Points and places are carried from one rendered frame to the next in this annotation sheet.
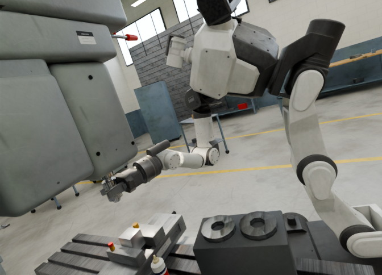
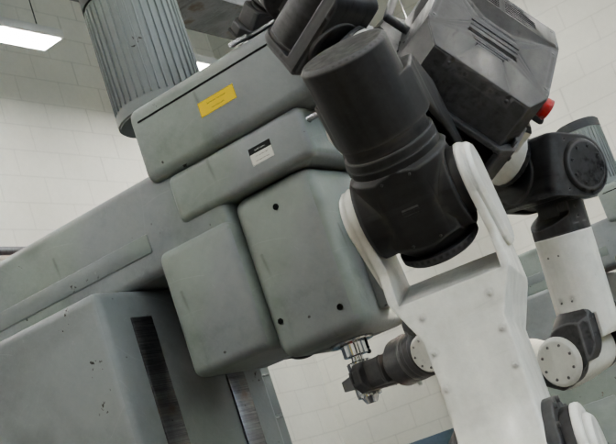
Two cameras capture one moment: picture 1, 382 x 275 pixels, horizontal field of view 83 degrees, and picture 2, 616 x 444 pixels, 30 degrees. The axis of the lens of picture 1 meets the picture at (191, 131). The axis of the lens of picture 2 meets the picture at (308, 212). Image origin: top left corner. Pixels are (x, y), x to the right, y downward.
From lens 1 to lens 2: 2.01 m
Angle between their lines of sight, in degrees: 93
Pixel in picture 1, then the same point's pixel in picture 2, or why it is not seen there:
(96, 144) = (280, 306)
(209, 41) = not seen: hidden behind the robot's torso
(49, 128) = (218, 290)
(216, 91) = not seen: hidden behind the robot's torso
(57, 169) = (225, 337)
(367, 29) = not seen: outside the picture
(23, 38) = (199, 192)
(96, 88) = (283, 221)
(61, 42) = (231, 177)
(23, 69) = (203, 225)
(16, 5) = (193, 157)
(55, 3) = (222, 130)
